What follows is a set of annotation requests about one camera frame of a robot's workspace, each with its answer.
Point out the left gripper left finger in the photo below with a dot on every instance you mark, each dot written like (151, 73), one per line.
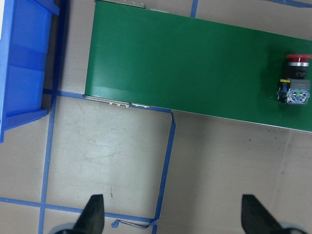
(91, 220)

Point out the red push button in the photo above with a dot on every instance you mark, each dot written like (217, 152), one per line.
(294, 88)

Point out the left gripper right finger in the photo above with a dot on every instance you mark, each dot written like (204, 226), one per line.
(255, 218)

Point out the blue source bin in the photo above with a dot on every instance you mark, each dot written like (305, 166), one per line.
(24, 39)

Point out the green conveyor belt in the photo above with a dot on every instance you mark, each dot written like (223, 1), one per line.
(158, 59)

